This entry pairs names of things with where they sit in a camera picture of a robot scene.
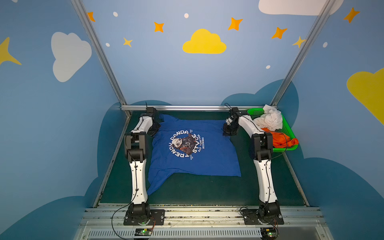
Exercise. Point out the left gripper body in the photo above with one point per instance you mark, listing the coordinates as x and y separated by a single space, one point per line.
154 127

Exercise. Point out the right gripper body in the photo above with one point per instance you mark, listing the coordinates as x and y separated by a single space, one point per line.
229 129

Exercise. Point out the blue panda print t-shirt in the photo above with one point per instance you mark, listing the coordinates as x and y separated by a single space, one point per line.
197 147

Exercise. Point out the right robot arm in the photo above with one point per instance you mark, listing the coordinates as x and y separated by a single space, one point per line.
261 150

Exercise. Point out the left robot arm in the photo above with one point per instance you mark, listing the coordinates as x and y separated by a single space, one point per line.
135 143

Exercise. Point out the white t-shirt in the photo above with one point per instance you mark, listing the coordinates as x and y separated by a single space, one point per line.
272 119

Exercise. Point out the orange t-shirt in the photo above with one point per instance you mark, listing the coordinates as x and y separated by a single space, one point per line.
281 140

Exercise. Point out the green plastic basket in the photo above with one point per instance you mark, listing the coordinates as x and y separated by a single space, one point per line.
257 112

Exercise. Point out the left controller board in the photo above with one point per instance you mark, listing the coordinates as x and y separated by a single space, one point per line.
143 232

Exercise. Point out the controller board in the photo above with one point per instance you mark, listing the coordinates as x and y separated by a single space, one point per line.
269 233
143 232

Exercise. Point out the right controller board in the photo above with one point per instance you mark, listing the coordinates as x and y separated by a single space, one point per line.
269 233

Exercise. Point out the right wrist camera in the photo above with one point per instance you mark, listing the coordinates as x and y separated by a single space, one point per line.
234 112

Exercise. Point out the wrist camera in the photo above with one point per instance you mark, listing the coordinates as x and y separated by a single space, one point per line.
152 112
234 112

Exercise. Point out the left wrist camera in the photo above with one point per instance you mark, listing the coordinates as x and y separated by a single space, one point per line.
152 112

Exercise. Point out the rear aluminium frame bar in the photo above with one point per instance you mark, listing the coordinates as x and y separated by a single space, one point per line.
185 108

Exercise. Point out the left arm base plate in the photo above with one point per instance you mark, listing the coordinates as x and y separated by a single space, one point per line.
146 218

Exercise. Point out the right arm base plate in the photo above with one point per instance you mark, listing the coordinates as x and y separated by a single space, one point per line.
259 217

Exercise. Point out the right aluminium frame post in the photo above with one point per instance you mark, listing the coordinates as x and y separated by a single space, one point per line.
304 50

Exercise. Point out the aluminium frame post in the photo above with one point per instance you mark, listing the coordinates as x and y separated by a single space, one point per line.
304 50
88 26

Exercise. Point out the aluminium mounting rail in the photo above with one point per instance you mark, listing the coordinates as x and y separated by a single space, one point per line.
202 223

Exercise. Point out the left aluminium frame post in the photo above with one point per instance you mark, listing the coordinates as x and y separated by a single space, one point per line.
88 26

